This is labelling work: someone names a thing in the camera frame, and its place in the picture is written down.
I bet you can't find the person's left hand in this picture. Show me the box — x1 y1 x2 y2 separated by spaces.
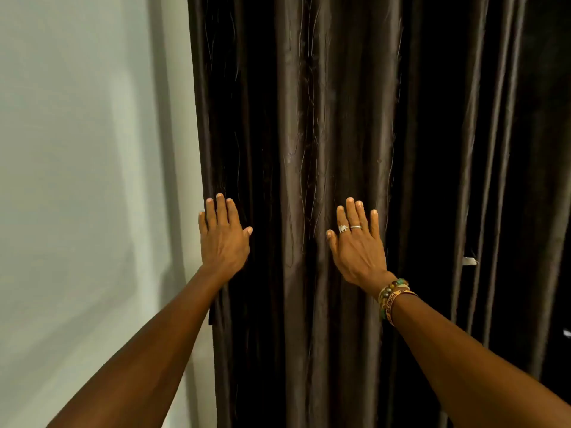
197 193 254 282

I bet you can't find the person's right hand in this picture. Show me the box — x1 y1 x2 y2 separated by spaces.
325 197 397 294

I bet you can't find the dark brown curtain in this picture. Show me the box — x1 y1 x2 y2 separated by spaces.
445 0 571 428
187 0 465 428

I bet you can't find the person's right forearm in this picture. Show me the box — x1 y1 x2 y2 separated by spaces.
390 292 571 428

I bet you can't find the person's left forearm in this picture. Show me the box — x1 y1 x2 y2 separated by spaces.
46 265 234 428

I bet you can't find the green beaded bracelet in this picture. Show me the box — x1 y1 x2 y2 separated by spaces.
379 278 409 320

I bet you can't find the orange woven patterned bracelet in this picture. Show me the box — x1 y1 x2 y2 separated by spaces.
385 289 418 327

